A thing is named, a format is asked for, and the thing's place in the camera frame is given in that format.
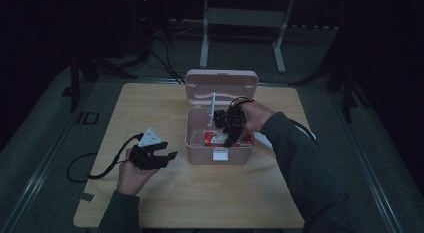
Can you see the white flat box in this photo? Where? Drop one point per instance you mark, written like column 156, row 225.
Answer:
column 264, row 141

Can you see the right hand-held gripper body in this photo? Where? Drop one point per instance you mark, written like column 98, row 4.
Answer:
column 233, row 116

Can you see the black tripod stand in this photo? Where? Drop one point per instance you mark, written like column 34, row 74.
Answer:
column 86, row 69

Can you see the black floor stand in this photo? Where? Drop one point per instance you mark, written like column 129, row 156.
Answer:
column 336, row 73

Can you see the person's left hand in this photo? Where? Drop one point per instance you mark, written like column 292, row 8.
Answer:
column 131, row 179

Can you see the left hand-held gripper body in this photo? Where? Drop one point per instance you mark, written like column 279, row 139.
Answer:
column 146, row 153

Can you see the red and white medicine box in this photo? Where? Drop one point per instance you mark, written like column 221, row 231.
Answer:
column 213, row 139

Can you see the person's right hand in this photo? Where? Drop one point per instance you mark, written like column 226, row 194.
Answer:
column 258, row 116

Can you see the pink plastic storage box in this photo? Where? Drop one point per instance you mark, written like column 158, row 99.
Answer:
column 220, row 84

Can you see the white metal stand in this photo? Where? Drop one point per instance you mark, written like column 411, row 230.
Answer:
column 245, row 18

